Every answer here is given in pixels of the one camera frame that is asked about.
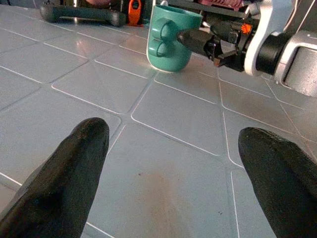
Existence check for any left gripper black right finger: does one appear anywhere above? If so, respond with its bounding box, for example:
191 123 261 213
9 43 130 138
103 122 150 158
238 126 317 238

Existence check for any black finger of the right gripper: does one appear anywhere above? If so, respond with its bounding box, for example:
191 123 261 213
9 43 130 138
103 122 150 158
176 29 214 55

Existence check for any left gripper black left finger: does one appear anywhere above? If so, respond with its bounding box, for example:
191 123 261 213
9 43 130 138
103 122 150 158
0 117 110 238

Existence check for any teal ceramic mug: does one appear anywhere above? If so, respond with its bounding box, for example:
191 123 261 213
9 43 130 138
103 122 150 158
146 4 204 73

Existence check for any black shelf board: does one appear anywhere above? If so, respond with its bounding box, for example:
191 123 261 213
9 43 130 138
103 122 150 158
168 0 250 19

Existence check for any orange plastic device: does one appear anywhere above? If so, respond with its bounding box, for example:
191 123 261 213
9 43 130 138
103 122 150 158
127 0 145 27

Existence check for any dark grey bar-shaped object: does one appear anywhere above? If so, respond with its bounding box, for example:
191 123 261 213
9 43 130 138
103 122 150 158
39 4 127 28

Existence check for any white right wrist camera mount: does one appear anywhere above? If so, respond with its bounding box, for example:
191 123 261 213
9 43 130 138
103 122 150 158
243 0 293 76

